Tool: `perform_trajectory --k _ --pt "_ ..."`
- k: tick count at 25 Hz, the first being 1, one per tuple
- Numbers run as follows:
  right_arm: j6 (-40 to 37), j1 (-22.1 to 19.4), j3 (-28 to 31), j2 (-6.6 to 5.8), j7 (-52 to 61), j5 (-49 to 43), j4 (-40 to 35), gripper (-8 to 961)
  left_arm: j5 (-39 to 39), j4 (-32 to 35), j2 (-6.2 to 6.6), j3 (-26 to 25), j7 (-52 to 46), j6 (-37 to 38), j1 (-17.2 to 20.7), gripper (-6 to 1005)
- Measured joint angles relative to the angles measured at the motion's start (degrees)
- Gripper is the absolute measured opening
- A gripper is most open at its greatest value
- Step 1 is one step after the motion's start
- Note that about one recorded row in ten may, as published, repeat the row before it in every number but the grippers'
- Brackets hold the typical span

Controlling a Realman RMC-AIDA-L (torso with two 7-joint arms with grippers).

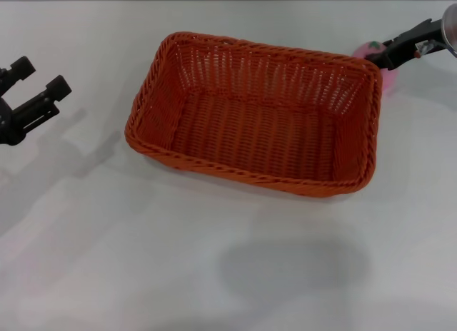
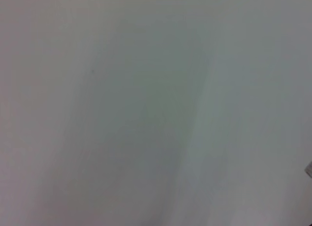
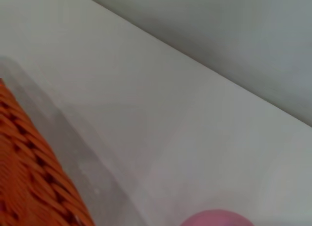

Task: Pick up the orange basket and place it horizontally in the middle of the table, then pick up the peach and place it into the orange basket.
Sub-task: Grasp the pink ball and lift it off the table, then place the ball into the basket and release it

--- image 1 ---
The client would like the pink peach toy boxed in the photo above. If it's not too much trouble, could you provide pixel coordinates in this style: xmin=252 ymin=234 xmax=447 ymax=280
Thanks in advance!
xmin=351 ymin=41 xmax=401 ymax=96

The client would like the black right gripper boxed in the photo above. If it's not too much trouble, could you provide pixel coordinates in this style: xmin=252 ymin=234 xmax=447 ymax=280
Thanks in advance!
xmin=373 ymin=19 xmax=447 ymax=70

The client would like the grey wrist wire bundle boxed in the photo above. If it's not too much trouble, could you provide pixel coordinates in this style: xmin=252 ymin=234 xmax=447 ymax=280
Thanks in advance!
xmin=416 ymin=39 xmax=439 ymax=57

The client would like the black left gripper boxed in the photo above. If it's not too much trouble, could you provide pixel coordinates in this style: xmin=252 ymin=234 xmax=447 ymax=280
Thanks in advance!
xmin=0 ymin=56 xmax=72 ymax=146

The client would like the orange woven rectangular basket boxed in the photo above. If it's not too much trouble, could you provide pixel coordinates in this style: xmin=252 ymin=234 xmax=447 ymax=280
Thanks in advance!
xmin=124 ymin=31 xmax=383 ymax=198

